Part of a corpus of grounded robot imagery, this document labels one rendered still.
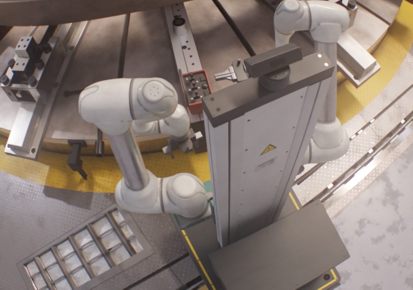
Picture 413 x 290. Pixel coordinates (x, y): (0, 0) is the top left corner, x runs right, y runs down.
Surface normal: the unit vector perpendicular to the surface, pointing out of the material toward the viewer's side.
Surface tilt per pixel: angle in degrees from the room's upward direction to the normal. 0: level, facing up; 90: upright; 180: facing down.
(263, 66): 61
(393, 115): 0
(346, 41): 0
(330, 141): 52
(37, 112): 72
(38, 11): 90
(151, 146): 90
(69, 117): 0
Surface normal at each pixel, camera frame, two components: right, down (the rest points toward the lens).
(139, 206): 0.00, 0.77
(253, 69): 0.37, 0.48
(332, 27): 0.11, 0.55
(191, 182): 0.01, -0.43
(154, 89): 0.15, -0.11
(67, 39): 0.93, -0.03
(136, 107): -0.09, 0.49
